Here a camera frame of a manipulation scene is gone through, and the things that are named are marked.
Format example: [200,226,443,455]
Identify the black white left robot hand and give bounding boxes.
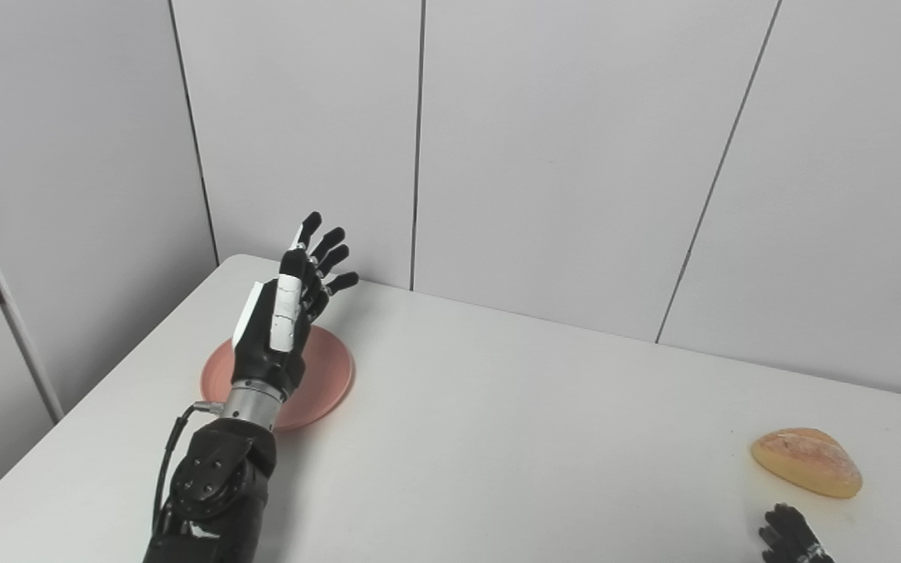
[230,211,360,401]

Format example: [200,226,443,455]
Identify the golden crusty bread roll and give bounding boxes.
[750,428,863,499]

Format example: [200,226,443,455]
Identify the pink round plate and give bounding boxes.
[200,325,355,432]

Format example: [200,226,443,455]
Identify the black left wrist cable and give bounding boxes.
[151,401,224,534]

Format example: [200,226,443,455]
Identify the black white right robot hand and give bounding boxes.
[758,503,835,563]

